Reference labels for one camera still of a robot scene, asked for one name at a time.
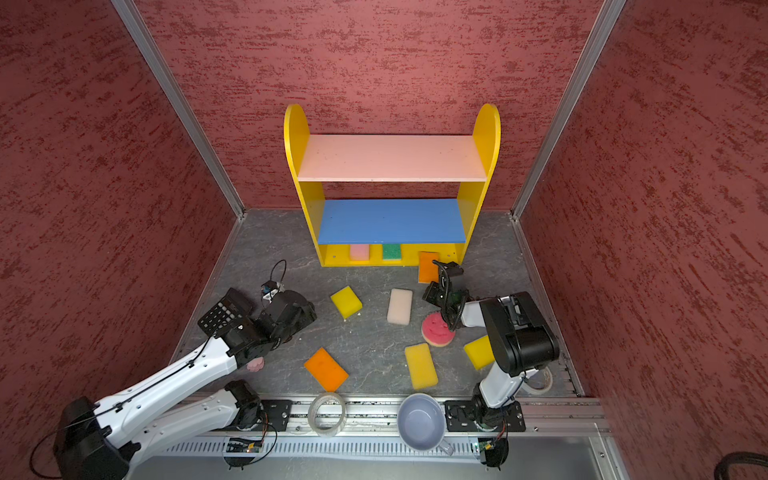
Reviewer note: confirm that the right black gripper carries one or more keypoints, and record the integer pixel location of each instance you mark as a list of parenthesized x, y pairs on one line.
[(431, 291)]

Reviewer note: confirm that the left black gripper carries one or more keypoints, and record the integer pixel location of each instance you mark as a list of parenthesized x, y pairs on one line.
[(307, 316)]

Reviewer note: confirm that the orange sponge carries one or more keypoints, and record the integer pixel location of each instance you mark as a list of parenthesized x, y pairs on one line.
[(326, 371), (427, 269)]

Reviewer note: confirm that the small yellow square sponge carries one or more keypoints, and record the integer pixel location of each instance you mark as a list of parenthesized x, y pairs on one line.
[(346, 302)]

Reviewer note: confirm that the long yellow sponge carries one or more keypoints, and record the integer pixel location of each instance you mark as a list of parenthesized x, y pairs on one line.
[(421, 367)]

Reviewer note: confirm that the green sponge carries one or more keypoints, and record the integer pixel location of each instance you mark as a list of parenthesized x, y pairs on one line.
[(391, 252)]

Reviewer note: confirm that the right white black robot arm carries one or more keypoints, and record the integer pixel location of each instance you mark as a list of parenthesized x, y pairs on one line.
[(520, 339)]

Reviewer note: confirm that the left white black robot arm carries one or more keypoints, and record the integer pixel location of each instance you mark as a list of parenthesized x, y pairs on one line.
[(108, 438)]

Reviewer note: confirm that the yellow shelf pink blue boards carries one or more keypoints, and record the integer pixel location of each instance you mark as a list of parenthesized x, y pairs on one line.
[(431, 225)]

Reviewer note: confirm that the round pink smiley sponge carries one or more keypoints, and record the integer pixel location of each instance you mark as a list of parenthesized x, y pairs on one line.
[(435, 331)]

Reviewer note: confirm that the beige white sponge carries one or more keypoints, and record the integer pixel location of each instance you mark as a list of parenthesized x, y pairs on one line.
[(399, 309)]

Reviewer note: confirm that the black calculator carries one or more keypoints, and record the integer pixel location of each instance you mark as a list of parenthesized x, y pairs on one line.
[(230, 310)]

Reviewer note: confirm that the yellow sponge far right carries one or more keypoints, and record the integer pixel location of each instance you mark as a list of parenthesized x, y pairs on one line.
[(479, 353)]

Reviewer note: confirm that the lavender mug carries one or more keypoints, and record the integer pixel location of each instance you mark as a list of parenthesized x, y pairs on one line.
[(422, 425)]

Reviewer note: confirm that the beige masking tape roll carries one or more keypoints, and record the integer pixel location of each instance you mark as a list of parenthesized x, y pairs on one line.
[(538, 383)]

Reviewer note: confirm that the clear tape roll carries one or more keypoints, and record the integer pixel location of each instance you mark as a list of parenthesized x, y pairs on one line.
[(327, 414)]

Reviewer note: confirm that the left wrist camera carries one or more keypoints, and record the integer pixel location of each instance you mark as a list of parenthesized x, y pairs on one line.
[(270, 289)]

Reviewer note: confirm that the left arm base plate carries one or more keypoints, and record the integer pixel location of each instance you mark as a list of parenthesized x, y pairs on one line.
[(271, 413)]

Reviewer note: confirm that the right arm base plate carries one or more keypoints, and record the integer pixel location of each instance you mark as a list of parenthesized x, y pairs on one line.
[(459, 417)]

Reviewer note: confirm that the aluminium front rail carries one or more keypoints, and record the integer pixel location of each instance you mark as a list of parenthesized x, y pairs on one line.
[(544, 417)]

